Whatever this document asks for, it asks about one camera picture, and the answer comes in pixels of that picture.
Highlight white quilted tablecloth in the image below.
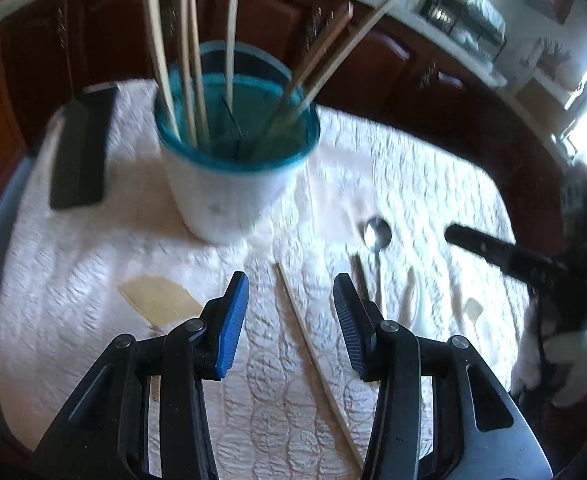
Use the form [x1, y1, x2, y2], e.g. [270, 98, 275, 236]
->
[0, 81, 528, 479]

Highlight black dish rack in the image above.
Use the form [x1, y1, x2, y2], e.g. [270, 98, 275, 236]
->
[418, 0, 506, 49]

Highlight metal spoon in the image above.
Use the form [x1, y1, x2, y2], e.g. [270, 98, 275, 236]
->
[363, 216, 392, 318]

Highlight white gloved right hand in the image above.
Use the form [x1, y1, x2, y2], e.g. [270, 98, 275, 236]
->
[510, 300, 587, 408]

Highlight black rectangular case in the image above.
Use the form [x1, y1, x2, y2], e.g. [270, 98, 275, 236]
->
[49, 86, 118, 210]

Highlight white floral utensil holder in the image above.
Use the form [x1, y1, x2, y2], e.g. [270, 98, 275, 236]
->
[153, 40, 321, 245]

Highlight beige fan patch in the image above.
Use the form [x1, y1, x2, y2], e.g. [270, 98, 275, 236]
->
[120, 275, 203, 328]

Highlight brown chopstick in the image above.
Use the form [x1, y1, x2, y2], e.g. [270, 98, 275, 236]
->
[264, 1, 354, 134]

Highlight light wooden chopstick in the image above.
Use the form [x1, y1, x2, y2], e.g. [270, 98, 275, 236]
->
[178, 0, 198, 148]

